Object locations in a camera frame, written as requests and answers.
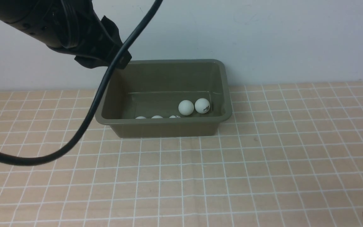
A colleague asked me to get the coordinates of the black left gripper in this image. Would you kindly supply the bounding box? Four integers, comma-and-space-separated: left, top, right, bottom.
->
49, 0, 123, 69

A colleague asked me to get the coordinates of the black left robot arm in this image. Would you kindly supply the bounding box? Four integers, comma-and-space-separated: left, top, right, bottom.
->
0, 0, 123, 69

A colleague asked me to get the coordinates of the olive green plastic bin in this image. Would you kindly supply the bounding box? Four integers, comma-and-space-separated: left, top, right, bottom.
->
95, 59, 233, 138

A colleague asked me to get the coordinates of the black camera cable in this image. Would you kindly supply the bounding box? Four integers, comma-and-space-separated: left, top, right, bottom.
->
0, 0, 164, 166

